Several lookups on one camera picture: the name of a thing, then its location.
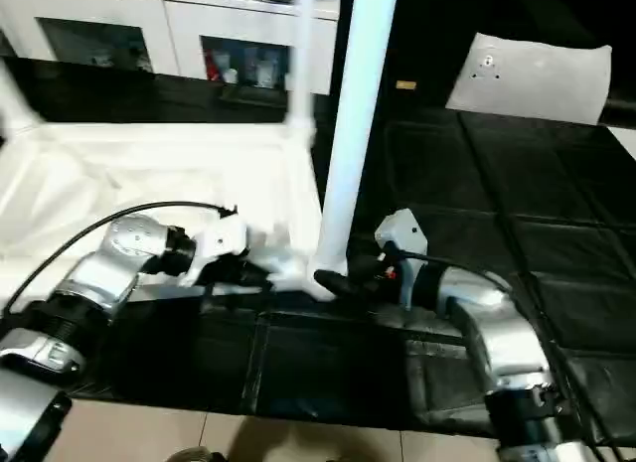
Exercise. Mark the white plastic table top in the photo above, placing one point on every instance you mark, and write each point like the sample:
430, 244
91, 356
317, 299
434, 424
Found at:
149, 169

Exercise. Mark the dark brown rounded object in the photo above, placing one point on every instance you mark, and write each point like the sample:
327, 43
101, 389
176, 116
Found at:
196, 454

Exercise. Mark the white flat board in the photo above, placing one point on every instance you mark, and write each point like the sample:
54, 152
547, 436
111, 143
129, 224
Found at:
625, 143

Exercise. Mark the black horizontal bar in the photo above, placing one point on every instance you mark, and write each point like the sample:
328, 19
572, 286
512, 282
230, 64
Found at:
621, 105

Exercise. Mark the white cabinet with glass doors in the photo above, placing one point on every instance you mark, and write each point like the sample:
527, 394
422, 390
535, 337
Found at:
174, 15

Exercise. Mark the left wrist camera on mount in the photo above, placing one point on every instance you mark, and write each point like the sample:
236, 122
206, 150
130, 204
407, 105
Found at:
218, 241

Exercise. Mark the white plastic table leg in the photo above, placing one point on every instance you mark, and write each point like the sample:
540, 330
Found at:
17, 99
300, 59
358, 109

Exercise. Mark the black cabinet with gold label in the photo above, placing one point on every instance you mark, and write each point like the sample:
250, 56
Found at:
427, 35

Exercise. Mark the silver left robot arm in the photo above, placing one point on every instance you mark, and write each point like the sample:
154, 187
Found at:
99, 273

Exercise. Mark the black work mat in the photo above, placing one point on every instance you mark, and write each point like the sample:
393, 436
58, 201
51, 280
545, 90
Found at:
522, 208

